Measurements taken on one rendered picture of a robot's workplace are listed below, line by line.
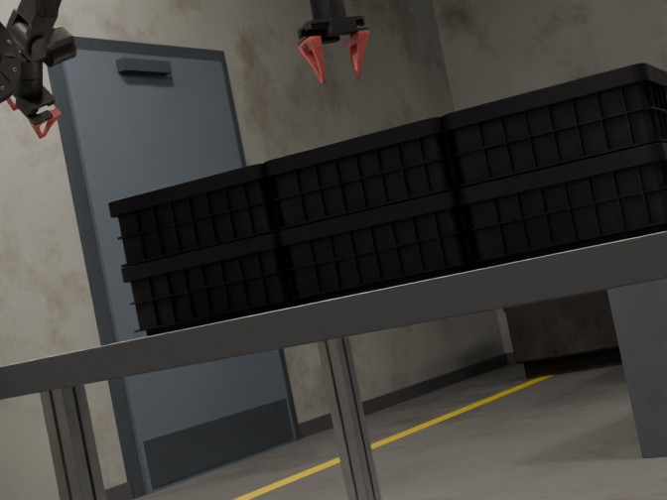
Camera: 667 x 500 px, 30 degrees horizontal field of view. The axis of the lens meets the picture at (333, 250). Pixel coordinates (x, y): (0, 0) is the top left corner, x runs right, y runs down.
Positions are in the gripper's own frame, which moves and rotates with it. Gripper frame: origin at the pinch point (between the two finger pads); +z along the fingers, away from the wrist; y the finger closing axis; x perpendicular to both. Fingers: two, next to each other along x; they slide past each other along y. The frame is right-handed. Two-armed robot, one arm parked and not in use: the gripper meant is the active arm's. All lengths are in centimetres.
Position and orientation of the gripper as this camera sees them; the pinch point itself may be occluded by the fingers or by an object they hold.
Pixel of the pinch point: (339, 76)
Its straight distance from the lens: 210.2
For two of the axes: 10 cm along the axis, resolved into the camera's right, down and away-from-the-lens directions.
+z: 1.8, 9.8, -0.6
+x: 3.0, -1.1, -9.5
